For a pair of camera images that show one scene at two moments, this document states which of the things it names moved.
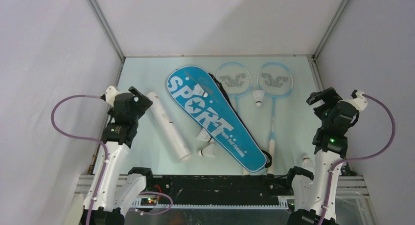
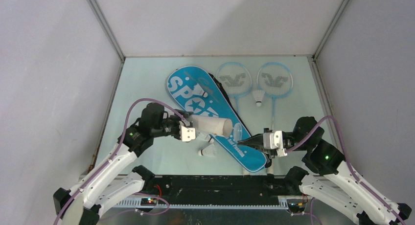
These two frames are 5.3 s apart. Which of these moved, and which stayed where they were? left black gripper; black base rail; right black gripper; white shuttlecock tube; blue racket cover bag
Moved: right black gripper; left black gripper; white shuttlecock tube
Stayed: blue racket cover bag; black base rail
